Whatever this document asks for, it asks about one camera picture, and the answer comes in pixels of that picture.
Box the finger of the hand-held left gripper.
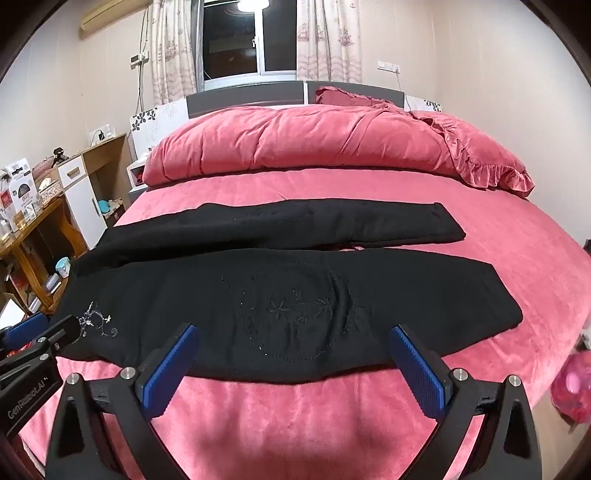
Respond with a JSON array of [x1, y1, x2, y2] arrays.
[[0, 313, 51, 354], [39, 315, 86, 356]]

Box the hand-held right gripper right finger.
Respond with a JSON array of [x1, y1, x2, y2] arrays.
[[388, 324, 543, 480]]

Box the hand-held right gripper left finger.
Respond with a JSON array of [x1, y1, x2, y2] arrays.
[[46, 323, 204, 480]]

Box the black embroidered pants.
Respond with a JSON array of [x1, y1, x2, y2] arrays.
[[46, 198, 525, 385]]

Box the wooden desk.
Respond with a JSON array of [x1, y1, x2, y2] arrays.
[[0, 196, 89, 324]]

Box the pink bed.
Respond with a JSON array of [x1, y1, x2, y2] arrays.
[[18, 164, 591, 480]]

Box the wooden cabinet with white doors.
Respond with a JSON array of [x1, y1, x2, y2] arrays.
[[58, 134, 133, 252]]

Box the white printed box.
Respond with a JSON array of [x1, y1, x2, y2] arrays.
[[4, 158, 38, 219]]

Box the pink plastic bag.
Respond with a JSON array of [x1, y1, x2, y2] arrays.
[[551, 352, 591, 424]]

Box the white nightstand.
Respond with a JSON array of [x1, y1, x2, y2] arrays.
[[127, 157, 154, 205]]

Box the pink ruffled pillow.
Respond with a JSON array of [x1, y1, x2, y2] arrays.
[[409, 110, 536, 199]]

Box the pink duvet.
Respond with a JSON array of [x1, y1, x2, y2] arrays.
[[142, 102, 462, 189]]

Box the grey headboard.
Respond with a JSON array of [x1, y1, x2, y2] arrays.
[[186, 79, 407, 121]]

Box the patterned curtain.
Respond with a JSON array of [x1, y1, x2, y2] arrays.
[[295, 0, 364, 85], [141, 0, 205, 106]]

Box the air conditioner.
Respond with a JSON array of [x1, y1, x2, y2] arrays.
[[79, 0, 145, 31]]

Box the window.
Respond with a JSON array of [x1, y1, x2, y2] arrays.
[[196, 0, 300, 92]]

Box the white cable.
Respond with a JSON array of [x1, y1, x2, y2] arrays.
[[395, 70, 411, 112]]

